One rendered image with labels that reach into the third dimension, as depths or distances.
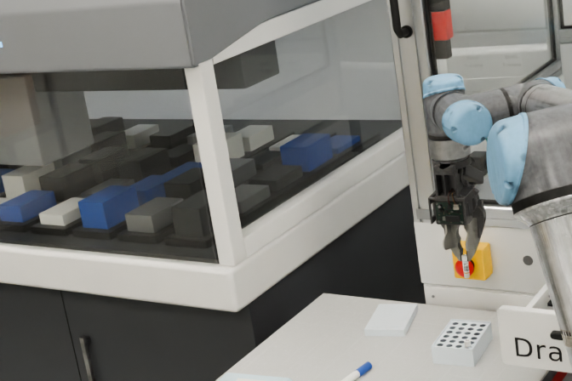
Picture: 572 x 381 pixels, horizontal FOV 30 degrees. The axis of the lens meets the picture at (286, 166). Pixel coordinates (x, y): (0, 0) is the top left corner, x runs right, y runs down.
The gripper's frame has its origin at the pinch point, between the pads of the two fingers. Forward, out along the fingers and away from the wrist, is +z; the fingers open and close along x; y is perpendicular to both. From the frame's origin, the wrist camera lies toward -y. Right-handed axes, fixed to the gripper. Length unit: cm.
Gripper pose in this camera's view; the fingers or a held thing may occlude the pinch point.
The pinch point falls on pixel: (465, 253)
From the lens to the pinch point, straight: 208.4
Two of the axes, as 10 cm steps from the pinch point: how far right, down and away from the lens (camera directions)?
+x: 8.8, 0.0, -4.7
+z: 1.5, 9.5, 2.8
